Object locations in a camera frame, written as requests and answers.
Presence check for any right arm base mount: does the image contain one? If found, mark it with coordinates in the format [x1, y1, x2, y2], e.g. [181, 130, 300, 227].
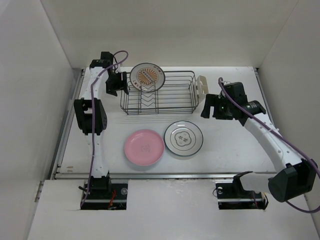
[212, 179, 269, 211]

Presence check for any metal front rail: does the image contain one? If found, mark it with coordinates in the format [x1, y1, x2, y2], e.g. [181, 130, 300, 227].
[51, 171, 281, 180]

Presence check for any orange sunburst pattern plate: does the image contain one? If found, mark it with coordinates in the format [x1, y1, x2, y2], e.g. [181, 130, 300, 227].
[129, 62, 166, 93]

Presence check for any white flower pattern plate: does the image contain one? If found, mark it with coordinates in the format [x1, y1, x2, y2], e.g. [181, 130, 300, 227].
[163, 121, 204, 157]

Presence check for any pink plastic plate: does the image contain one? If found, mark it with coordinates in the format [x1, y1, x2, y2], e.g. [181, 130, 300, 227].
[124, 129, 165, 167]

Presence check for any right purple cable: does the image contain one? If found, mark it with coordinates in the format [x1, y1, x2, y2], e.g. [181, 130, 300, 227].
[217, 76, 320, 215]

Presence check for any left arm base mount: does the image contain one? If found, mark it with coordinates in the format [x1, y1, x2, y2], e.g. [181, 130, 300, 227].
[78, 176, 129, 211]

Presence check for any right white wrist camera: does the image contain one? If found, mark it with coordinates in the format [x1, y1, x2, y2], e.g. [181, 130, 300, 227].
[221, 80, 231, 87]

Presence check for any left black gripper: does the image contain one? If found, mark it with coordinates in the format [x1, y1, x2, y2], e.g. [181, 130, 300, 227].
[106, 70, 128, 97]

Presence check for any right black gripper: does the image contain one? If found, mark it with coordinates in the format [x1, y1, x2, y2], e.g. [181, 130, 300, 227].
[200, 93, 234, 120]

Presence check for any black wire dish rack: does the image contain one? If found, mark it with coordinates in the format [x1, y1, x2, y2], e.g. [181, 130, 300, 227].
[120, 70, 199, 115]

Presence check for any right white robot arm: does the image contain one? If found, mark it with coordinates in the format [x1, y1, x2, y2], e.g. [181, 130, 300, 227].
[201, 78, 320, 203]

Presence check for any purple cable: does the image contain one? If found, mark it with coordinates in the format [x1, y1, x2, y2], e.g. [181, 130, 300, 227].
[79, 50, 130, 201]
[217, 76, 320, 215]

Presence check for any beige plastic cutlery holder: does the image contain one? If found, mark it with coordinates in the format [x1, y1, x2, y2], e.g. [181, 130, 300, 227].
[194, 75, 209, 104]

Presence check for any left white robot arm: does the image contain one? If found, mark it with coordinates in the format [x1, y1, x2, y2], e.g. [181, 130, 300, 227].
[73, 50, 129, 199]

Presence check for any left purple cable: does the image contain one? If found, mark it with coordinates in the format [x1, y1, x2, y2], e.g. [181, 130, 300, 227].
[79, 50, 130, 201]

